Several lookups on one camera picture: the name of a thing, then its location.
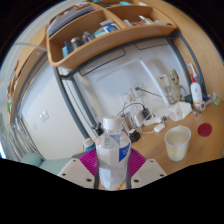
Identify white wall switch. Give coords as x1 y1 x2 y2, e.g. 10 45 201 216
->
39 110 50 124

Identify white pump lotion bottle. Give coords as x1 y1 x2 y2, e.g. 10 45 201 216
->
189 73 204 108

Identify blue white tube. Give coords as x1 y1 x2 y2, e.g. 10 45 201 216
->
83 137 96 153

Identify steel cup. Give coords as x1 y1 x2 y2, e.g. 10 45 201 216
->
121 112 134 132

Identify black handheld device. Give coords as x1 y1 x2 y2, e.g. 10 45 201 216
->
92 122 104 136

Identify clear plastic water bottle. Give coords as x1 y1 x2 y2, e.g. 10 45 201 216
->
94 115 132 192

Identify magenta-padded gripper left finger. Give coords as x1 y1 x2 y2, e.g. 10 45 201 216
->
58 147 101 190

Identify flat round red coaster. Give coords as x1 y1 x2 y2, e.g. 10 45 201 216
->
197 122 213 138

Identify wooden upper bunk board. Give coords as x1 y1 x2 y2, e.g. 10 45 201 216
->
8 26 51 125

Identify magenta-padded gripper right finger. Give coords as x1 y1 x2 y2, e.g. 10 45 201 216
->
126 148 168 190

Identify white power adapter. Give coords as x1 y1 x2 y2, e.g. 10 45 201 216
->
133 109 144 126

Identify white tissue pack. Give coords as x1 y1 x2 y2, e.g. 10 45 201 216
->
166 101 193 122

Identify small black charger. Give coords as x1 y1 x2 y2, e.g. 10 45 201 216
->
129 128 142 143

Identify wooden shelf unit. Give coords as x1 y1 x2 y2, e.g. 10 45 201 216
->
45 0 178 70

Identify small white oval case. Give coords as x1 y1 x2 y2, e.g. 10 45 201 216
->
153 122 166 133

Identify white power strip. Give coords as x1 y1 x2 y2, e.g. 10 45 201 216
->
143 114 163 126

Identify white wall outlet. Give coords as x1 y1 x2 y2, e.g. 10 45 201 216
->
120 89 133 103

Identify cream plastic cup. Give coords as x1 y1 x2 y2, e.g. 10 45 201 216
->
164 125 192 162

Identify black plug adapter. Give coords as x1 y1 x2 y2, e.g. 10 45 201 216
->
142 107 151 119

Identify grey metal frame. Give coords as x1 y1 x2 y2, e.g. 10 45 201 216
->
51 29 208 141

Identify green pillow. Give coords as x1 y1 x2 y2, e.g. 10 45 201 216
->
19 152 44 168

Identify wooden figurine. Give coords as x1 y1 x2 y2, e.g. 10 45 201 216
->
167 69 184 103

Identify white square wall box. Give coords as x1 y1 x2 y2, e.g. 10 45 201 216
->
159 75 169 88

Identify small green pack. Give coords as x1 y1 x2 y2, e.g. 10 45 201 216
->
213 96 223 107

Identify grey striped curtain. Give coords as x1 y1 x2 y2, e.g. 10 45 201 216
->
0 116 38 161

